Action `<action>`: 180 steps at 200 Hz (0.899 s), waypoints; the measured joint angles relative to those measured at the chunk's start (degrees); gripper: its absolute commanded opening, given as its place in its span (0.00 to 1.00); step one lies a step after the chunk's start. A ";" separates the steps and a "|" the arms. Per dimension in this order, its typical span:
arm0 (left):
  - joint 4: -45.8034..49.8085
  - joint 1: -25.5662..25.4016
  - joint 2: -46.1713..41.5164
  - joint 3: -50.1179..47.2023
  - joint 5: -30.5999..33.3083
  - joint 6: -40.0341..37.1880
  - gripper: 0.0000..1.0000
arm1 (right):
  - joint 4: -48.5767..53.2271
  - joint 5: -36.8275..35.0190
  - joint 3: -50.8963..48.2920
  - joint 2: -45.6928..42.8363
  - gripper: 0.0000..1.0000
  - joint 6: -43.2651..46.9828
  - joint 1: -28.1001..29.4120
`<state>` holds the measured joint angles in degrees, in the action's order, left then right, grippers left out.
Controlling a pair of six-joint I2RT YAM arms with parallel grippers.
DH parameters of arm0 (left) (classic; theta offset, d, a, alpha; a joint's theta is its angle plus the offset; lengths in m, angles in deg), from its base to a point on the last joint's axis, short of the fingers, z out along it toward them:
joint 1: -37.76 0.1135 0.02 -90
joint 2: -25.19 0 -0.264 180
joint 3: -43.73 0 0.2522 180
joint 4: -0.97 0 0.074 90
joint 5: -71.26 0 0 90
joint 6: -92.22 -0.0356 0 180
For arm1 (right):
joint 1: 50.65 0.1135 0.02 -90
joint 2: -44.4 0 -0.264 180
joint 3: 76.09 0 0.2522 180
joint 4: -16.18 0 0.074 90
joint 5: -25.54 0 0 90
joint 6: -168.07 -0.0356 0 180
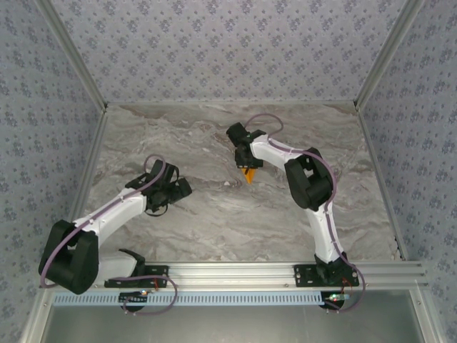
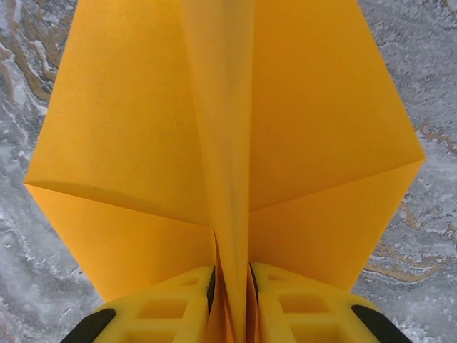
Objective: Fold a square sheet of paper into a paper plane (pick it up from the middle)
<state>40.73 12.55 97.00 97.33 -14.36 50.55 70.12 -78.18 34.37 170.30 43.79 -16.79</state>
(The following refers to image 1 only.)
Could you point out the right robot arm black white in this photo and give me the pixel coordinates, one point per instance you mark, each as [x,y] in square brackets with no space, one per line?
[271,150]

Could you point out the aluminium side rail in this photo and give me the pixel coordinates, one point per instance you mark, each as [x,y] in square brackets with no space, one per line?
[382,186]
[84,186]

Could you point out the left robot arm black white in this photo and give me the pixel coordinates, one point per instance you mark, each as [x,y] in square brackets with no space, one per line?
[118,211]

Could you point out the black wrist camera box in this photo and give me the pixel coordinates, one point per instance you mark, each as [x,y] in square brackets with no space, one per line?
[164,171]
[237,133]

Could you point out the aluminium mounting rail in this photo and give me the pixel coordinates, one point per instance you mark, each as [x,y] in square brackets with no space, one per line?
[232,273]

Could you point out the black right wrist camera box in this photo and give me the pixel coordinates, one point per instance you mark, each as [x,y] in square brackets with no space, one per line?
[237,133]

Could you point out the small circuit board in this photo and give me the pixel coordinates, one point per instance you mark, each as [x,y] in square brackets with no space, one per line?
[333,297]
[134,297]

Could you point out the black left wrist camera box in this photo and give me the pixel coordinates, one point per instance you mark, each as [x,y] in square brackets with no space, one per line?
[164,171]

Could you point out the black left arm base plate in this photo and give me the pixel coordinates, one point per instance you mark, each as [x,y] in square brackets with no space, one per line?
[157,278]

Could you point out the aluminium frame post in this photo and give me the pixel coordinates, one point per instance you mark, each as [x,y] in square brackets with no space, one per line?
[389,53]
[71,53]

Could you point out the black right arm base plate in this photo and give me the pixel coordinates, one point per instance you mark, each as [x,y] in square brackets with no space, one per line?
[307,277]

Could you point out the orange cloth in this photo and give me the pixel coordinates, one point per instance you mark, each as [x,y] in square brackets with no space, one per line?
[250,181]

